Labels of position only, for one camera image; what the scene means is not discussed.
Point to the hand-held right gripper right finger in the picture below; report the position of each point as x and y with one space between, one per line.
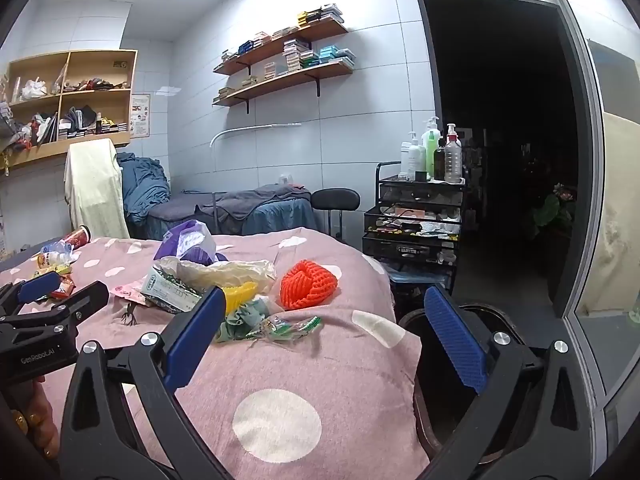
457 340

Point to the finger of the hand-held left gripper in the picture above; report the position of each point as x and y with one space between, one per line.
37 285
80 300

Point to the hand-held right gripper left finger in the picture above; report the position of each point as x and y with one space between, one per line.
195 340

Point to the teal wrapper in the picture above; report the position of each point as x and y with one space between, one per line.
240 322

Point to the green printed carton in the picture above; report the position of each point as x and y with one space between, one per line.
170 292

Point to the dark brown trash bin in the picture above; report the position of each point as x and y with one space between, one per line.
435 410

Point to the clear plastic bag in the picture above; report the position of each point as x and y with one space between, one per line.
225 272

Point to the green white candy wrapper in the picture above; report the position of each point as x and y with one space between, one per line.
290 327

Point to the purple white plastic cup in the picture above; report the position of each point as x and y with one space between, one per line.
175 245

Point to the orange red foam net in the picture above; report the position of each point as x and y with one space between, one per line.
307 285

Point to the person's left hand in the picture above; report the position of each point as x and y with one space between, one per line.
35 415

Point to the yellow green snack packet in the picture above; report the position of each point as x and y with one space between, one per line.
52 270

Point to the orange patterned snack packet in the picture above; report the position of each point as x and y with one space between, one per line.
62 287

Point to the clear plastic bottle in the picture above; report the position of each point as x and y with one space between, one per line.
55 255

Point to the red paper cup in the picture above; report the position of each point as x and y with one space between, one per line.
77 237

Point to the black mesh trolley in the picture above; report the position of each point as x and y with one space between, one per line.
415 245

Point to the pink polka dot blanket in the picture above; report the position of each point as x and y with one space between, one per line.
300 385

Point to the cream cloth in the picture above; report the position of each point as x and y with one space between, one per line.
95 185

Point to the blue bedding pile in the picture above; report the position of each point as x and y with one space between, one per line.
142 180

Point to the wooden cubby shelf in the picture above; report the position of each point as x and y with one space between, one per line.
75 145

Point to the massage bed with teal skirt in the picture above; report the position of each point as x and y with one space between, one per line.
280 220

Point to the grey blanket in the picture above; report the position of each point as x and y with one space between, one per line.
240 200

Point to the red white cloth heap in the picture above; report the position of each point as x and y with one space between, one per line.
37 130

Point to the potted plant pink flower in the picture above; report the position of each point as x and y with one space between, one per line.
552 210

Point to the stack of flat boxes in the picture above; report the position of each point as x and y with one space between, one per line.
90 131

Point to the small black jar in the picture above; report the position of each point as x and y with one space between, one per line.
421 176

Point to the dark folded clothes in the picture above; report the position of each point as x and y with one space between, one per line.
80 117

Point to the dark brown bottle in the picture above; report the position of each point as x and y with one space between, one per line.
439 162

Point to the small green bottle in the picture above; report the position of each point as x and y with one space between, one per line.
636 307

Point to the black round stool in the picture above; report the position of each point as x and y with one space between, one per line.
335 199

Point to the white pump bottle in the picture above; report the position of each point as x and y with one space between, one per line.
412 157

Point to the white plastic bag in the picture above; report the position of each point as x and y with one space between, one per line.
34 90

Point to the green pump bottle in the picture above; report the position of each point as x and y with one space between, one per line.
430 145

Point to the cream board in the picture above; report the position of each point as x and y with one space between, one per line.
615 210

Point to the pile of mixed clothes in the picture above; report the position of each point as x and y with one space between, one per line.
95 85

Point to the row of small boxes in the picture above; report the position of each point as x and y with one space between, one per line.
320 15

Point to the wall poster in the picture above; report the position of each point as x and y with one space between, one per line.
140 115

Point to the glass door grey frame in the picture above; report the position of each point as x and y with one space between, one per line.
592 185

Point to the black door frame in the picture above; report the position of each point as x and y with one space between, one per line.
570 160

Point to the white curved rail stand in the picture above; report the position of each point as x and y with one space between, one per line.
250 129

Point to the long wooden wall shelf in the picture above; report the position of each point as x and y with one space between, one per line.
280 45
280 82

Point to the wall shelves with boxes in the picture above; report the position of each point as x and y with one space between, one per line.
300 55

